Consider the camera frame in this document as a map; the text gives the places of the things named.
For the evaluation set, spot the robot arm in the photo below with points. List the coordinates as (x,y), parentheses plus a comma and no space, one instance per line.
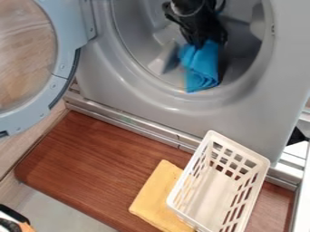
(186,6)

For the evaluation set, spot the blue cloth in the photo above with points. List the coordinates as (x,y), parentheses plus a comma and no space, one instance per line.
(200,67)

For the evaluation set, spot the washing machine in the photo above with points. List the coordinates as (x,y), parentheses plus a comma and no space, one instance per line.
(133,90)

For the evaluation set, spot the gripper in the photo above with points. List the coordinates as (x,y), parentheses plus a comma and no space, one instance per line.
(200,27)

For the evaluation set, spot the white basket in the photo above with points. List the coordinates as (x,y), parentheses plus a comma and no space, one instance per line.
(218,185)

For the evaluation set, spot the yellow cloth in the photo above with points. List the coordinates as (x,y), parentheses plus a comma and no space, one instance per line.
(159,196)

